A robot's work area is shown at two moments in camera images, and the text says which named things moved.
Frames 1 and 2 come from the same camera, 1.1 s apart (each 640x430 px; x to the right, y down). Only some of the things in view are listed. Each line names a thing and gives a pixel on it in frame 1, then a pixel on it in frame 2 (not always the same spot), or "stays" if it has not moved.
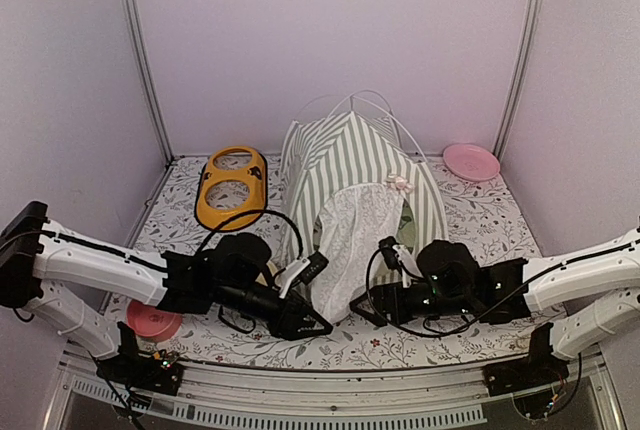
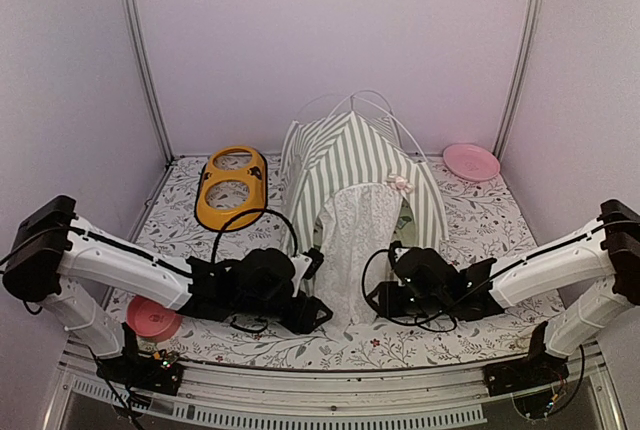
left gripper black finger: x=299 y=320 → x=302 y=320
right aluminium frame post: x=529 y=42 stays
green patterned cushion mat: x=406 y=232 stays
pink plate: x=471 y=162 stays
